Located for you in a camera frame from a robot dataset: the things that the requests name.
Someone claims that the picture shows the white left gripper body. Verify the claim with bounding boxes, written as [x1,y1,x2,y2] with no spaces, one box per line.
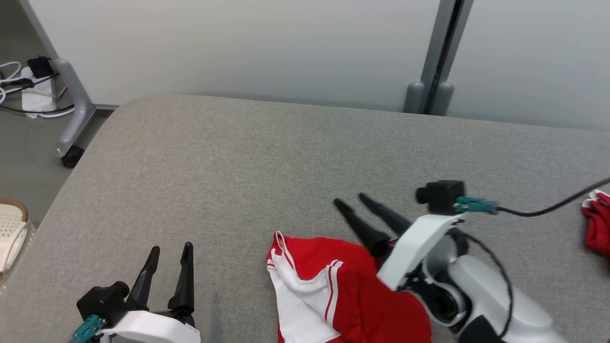
[97,310,201,343]

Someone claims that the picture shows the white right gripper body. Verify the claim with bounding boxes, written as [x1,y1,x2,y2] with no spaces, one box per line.
[376,213,466,292]

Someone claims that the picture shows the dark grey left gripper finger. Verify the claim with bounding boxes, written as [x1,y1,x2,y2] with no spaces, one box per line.
[126,245,161,312]
[167,242,195,315]

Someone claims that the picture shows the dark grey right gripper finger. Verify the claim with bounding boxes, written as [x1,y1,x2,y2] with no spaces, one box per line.
[333,198,392,258]
[358,192,413,237]

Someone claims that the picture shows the red Bulls 23 jersey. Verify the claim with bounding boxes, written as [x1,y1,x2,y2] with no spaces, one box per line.
[266,231,432,343]

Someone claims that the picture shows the red shorts with white stripe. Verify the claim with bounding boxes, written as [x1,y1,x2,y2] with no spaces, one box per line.
[581,189,610,258]

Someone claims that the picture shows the cream perforated laundry basket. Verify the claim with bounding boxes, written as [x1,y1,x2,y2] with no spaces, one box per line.
[0,199,31,278]

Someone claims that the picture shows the black caster wheel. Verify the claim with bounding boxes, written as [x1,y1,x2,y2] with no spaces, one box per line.
[61,145,86,169]

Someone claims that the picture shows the grey metal table leg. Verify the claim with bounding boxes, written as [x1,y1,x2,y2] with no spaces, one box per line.
[17,0,120,161]

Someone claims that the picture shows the white power strip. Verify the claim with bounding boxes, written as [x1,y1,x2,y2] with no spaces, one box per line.
[21,66,58,113]

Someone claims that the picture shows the black power adapter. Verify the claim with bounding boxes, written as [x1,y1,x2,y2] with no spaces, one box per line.
[27,56,54,80]

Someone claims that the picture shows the left camera cable teal plug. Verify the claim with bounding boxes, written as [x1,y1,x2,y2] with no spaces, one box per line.
[69,314,108,343]

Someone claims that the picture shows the camera cable teal plug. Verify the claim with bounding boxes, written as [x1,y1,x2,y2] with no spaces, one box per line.
[452,178,610,218]
[69,314,108,343]

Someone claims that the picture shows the right camera cable teal plug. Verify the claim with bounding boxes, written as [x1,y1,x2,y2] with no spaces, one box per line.
[452,178,610,218]

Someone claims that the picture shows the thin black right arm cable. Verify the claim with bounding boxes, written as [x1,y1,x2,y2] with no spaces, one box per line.
[459,231,516,330]

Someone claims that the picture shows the grey cylindrical post foot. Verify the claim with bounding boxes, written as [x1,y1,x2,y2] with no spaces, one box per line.
[431,81,455,117]
[404,81,425,114]

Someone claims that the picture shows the grey metal partition post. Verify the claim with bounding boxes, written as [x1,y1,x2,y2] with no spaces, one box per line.
[421,0,475,115]

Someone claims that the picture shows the black floor cable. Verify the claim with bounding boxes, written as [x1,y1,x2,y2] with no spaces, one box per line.
[0,71,75,115]

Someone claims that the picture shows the white floor cable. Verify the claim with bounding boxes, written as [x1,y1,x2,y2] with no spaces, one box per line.
[0,61,67,103]

